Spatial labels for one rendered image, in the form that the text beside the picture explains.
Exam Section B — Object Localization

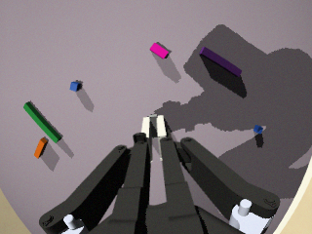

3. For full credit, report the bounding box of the grey rod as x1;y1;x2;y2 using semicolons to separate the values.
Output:
149;114;158;138

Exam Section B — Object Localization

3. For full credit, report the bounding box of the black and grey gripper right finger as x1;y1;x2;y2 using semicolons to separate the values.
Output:
157;115;281;234

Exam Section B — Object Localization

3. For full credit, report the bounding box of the orange rod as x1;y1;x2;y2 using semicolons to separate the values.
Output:
34;138;47;159

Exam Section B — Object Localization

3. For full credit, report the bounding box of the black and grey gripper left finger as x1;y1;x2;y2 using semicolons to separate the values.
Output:
39;117;152;234

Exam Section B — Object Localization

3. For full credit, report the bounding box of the green rod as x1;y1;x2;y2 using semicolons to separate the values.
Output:
23;102;61;143

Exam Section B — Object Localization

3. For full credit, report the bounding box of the purple rod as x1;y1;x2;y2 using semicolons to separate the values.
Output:
199;47;242;77

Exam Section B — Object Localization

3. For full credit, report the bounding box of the magenta rod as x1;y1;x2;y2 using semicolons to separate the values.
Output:
149;42;168;59

